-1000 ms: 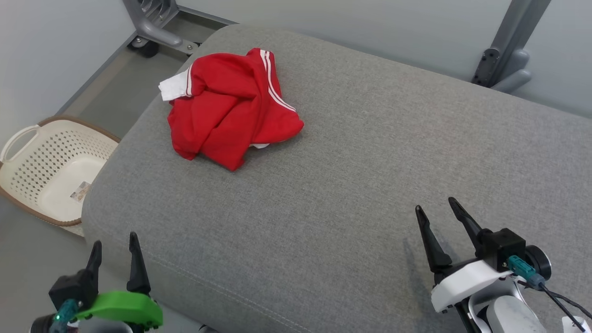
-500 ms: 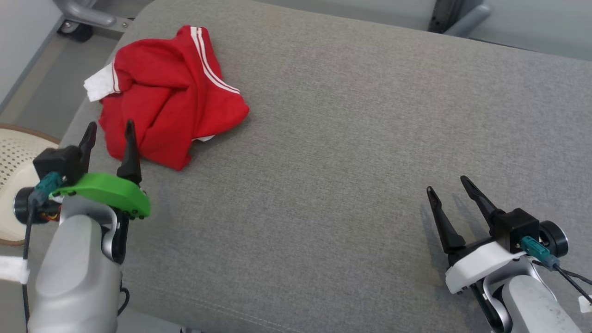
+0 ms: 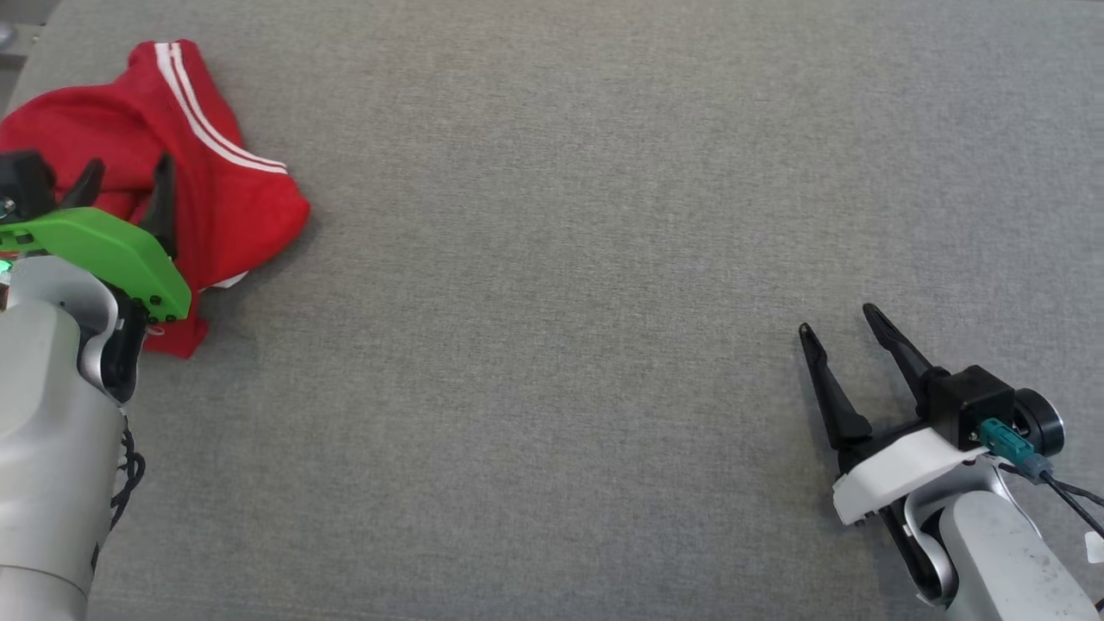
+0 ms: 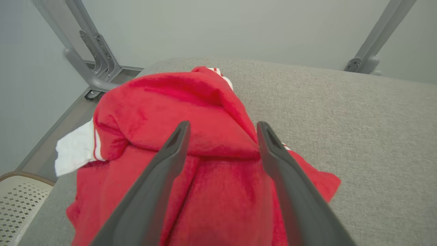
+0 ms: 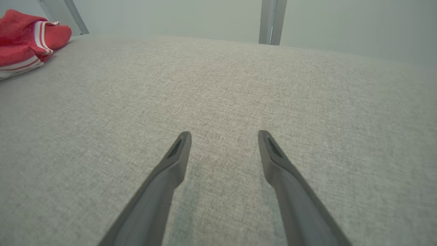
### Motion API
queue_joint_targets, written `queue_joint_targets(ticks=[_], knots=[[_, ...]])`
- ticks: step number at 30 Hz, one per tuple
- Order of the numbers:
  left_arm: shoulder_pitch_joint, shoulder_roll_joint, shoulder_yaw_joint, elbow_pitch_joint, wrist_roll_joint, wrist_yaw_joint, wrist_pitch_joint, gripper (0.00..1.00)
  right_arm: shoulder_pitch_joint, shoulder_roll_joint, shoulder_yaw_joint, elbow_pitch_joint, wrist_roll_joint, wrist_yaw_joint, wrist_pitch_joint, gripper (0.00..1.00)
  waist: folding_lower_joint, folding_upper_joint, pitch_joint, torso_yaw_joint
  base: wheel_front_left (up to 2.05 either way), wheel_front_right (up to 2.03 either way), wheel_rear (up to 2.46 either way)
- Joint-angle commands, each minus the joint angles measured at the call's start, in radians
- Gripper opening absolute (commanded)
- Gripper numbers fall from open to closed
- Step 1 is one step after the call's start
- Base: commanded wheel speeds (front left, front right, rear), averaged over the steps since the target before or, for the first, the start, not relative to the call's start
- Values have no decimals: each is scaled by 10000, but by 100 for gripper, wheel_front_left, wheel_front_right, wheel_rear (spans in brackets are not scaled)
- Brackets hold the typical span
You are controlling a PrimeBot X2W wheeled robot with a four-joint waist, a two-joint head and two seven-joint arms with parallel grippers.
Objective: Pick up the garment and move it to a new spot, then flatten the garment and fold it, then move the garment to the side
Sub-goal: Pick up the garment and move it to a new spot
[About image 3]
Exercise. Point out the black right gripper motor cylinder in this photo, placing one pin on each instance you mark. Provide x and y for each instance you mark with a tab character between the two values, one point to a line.
1044	423

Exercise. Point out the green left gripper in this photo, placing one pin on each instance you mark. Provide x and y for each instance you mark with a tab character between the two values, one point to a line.
103	246

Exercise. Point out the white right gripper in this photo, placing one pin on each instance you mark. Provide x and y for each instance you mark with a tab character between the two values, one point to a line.
897	470

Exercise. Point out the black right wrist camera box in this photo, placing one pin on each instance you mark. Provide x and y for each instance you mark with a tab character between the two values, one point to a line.
970	401

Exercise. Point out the red jersey with white trim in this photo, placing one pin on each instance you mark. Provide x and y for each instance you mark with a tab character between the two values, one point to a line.
233	207

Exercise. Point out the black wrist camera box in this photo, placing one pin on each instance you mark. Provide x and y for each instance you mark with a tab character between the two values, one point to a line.
26	181
970	401

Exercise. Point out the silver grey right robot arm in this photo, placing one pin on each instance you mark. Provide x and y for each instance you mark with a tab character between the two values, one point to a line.
1000	552

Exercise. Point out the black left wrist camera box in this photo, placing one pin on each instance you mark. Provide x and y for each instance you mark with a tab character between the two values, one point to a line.
26	181

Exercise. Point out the grey fabric sofa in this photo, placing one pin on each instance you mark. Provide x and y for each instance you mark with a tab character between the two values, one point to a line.
552	345

